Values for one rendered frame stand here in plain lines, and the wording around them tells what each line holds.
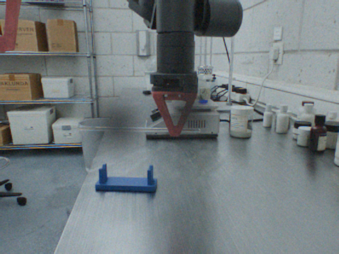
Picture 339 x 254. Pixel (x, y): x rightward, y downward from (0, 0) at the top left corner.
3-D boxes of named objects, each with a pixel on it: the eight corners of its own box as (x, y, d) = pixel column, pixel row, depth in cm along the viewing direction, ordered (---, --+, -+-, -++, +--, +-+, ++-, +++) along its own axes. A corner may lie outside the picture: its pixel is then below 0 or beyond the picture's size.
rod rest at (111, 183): (94, 190, 47) (93, 169, 47) (101, 181, 51) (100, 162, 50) (155, 192, 47) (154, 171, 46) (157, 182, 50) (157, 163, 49)
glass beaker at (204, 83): (210, 106, 76) (212, 75, 75) (190, 106, 77) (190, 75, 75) (210, 103, 82) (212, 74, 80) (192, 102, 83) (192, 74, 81)
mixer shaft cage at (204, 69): (198, 75, 115) (200, 7, 110) (195, 74, 122) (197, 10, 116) (215, 74, 116) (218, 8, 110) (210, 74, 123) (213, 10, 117)
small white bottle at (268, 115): (263, 127, 89) (265, 104, 88) (262, 125, 92) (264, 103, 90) (272, 127, 89) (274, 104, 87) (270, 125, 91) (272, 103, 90)
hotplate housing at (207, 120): (144, 139, 76) (144, 109, 74) (146, 127, 89) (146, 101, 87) (227, 138, 77) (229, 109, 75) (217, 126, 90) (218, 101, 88)
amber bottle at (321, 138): (306, 151, 67) (310, 115, 65) (309, 147, 69) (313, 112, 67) (322, 154, 65) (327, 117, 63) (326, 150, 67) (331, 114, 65)
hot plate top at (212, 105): (173, 109, 75) (173, 106, 75) (171, 102, 87) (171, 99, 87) (218, 109, 76) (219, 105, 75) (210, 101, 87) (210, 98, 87)
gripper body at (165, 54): (196, 81, 49) (197, 35, 47) (197, 88, 39) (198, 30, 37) (158, 81, 49) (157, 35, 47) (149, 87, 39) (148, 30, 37)
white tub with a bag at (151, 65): (149, 92, 177) (148, 55, 172) (141, 89, 190) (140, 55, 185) (170, 91, 184) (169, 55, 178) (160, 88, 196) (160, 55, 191)
